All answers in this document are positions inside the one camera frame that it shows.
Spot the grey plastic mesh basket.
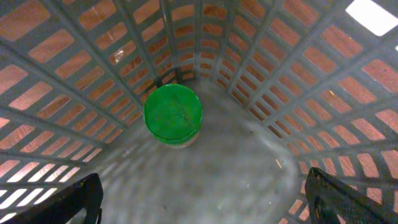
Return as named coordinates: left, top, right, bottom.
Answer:
left=1, top=0, right=397, bottom=223

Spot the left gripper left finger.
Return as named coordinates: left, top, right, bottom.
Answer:
left=5, top=173, right=104, bottom=224

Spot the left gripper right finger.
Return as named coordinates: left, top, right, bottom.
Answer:
left=305, top=167, right=397, bottom=223

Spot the green lid jar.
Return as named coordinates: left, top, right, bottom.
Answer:
left=143, top=83, right=203, bottom=149

